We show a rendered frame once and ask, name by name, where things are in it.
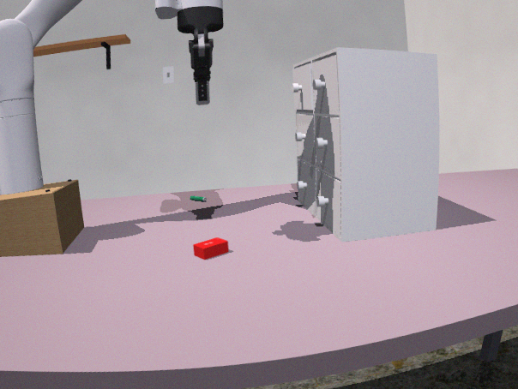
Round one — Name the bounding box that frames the white chest of drawers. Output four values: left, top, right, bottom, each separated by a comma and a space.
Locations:
293, 47, 439, 242

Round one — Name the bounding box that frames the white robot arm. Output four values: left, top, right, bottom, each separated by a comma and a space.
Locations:
0, 0, 223, 195

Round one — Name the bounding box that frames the red 9v battery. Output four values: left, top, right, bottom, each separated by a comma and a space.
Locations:
193, 237, 228, 260

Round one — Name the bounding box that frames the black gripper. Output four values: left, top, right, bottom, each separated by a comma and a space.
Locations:
178, 6, 223, 105

